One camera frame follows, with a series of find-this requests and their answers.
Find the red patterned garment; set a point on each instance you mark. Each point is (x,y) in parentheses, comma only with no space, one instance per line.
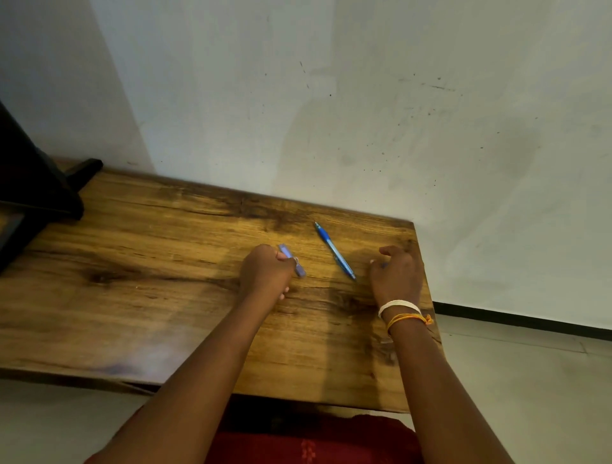
(315,442)

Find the person's left hand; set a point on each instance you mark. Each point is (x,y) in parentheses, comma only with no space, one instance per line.
(262,273)

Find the white wristband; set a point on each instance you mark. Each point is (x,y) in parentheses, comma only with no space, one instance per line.
(398,306)

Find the person's left forearm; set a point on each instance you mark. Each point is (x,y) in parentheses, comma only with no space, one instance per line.
(191,382)

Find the person's right hand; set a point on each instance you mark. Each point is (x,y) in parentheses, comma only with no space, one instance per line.
(399,279)

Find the black monitor stand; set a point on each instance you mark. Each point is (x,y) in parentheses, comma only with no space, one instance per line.
(33,191)

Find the person's right forearm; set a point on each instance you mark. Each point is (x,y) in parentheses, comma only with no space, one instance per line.
(430,387)

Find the blue ballpoint pen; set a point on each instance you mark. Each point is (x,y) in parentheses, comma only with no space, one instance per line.
(334,251)

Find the black baseboard strip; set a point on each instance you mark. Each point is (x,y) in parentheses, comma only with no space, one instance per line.
(526,321)

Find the purple pen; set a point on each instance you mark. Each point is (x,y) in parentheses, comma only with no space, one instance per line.
(297,266)

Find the person's right thumb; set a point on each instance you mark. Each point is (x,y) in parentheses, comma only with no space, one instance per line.
(377,264)

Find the person's left thumb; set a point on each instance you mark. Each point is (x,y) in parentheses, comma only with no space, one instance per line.
(286,258)

